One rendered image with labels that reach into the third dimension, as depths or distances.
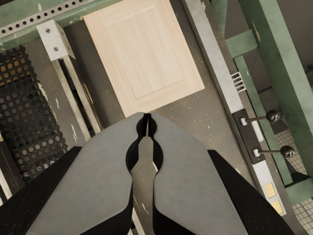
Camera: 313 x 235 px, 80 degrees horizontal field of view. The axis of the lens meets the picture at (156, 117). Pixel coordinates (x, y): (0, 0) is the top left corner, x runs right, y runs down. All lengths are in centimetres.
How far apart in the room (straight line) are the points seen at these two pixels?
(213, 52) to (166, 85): 20
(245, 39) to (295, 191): 65
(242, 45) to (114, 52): 50
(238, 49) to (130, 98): 47
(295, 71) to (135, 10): 61
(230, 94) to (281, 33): 28
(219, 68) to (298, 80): 29
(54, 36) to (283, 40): 79
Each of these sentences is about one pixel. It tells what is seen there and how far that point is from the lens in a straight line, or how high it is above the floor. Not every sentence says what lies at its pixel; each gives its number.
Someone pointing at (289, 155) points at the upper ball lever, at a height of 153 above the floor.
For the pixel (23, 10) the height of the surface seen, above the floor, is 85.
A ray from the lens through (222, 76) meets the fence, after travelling 73.
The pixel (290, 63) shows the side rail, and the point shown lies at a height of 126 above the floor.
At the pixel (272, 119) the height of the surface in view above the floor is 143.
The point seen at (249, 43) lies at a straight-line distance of 89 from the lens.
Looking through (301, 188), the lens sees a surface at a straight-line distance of 101.
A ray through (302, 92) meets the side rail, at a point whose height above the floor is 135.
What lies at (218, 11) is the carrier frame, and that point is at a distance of 114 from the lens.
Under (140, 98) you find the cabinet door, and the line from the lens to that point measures 69.
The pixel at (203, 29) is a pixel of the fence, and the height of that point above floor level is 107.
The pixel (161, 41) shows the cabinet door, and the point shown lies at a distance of 74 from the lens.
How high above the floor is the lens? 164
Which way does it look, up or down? 36 degrees down
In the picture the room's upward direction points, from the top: 156 degrees clockwise
